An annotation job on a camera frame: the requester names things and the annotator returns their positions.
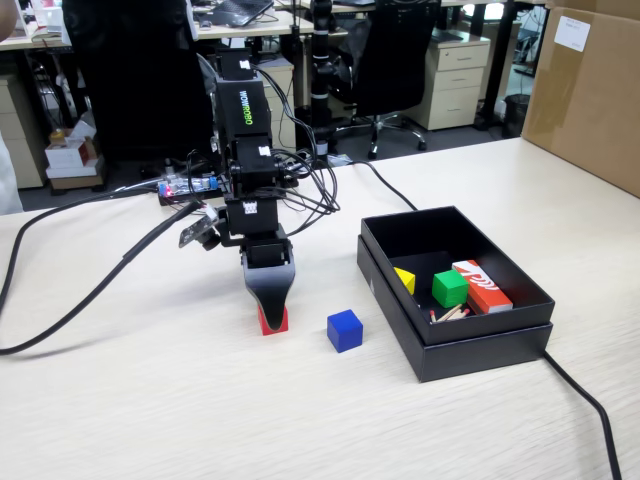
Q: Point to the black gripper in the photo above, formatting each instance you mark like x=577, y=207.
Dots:
x=265, y=252

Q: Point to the red wooden cube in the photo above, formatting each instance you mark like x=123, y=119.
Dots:
x=282, y=320

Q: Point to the person's bare forearm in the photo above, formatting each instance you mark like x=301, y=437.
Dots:
x=7, y=22

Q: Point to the blue wooden cube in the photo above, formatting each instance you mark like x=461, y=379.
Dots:
x=345, y=332

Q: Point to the green wooden cube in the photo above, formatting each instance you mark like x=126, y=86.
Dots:
x=449, y=290

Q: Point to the controller board with blue connectors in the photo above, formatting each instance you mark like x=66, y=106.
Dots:
x=190, y=186

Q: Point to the yellow wooden wedge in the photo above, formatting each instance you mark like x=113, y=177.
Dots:
x=406, y=280

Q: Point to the black cardboard box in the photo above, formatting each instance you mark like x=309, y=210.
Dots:
x=400, y=235

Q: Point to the red-tipped wooden matchstick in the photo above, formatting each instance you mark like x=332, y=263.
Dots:
x=449, y=312
x=459, y=318
x=457, y=315

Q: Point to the black open box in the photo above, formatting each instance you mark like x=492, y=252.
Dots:
x=475, y=357

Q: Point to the orange and white matchbox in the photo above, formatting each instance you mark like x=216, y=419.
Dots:
x=487, y=292

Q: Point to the brown flat carton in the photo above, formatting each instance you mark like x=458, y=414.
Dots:
x=75, y=182

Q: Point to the white carton with red print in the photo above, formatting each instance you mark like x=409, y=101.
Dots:
x=67, y=155

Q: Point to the black pole with white bands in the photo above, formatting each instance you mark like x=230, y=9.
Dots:
x=320, y=50

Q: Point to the black high-back office chair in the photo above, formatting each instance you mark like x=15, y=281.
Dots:
x=135, y=75

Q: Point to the black office chair, star base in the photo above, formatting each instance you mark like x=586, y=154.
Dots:
x=395, y=60

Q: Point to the beige office desk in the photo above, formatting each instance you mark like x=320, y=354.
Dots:
x=280, y=27

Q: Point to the beige three-drawer cabinet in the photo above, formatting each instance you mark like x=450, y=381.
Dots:
x=450, y=85

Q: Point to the black laptop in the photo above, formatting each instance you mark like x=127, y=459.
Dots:
x=235, y=10

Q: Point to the person's white garment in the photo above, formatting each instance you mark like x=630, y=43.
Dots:
x=9, y=180

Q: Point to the black waste bin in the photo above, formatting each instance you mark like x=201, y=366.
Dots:
x=516, y=117

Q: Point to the black-legged office desk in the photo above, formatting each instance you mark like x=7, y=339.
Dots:
x=500, y=65

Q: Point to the pink and white box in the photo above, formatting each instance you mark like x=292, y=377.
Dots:
x=47, y=15

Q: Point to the large brown cardboard box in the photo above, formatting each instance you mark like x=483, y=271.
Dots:
x=590, y=110

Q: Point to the small wrist camera board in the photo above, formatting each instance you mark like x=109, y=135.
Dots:
x=197, y=232

